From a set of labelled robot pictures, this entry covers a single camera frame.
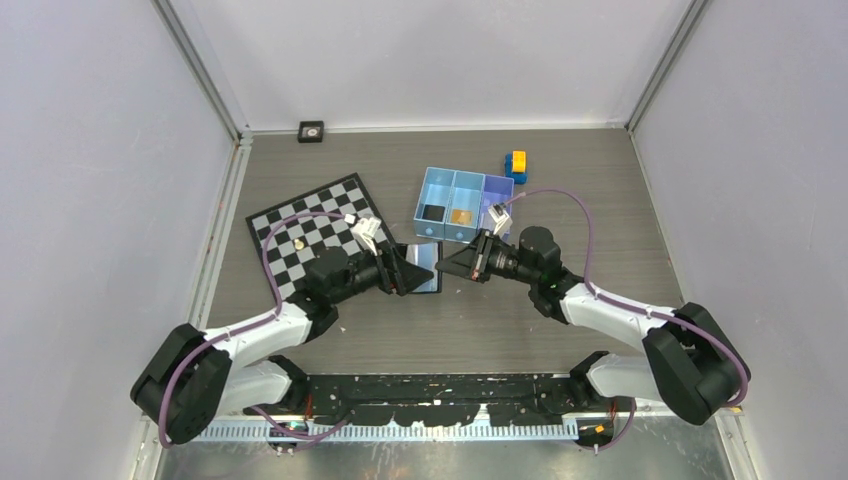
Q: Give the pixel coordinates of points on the black square item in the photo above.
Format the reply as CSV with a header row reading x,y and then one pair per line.
x,y
434,213

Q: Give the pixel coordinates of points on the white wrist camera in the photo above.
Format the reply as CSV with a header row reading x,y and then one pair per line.
x,y
364,230
501,219

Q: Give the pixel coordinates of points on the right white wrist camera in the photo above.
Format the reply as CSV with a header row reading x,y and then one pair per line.
x,y
501,219

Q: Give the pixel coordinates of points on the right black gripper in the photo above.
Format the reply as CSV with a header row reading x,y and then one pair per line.
x,y
472,262

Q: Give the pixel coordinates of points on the blue yellow toy blocks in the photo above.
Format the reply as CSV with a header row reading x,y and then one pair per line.
x,y
515,166

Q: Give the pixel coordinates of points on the purple bin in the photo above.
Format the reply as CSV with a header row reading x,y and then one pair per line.
x,y
496,190

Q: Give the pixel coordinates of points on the light blue bin middle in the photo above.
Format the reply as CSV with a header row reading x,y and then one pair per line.
x,y
466,194

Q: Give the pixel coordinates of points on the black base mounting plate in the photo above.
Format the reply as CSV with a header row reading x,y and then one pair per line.
x,y
442,400

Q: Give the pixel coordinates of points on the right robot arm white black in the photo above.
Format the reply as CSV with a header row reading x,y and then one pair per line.
x,y
684,358

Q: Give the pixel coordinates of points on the orange square item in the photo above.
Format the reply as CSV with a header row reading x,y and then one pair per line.
x,y
461,217

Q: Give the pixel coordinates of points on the light blue bin left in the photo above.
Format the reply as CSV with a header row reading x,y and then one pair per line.
x,y
436,189

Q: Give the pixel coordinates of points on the light blue bin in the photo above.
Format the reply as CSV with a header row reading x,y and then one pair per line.
x,y
466,194
436,189

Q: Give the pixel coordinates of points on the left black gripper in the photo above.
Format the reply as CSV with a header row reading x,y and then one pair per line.
x,y
396,275

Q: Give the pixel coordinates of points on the small black square box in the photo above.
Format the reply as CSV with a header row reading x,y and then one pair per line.
x,y
311,131

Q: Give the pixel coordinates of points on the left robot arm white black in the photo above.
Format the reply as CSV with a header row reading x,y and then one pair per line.
x,y
196,376

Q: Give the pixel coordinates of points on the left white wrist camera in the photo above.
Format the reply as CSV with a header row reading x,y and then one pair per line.
x,y
364,230

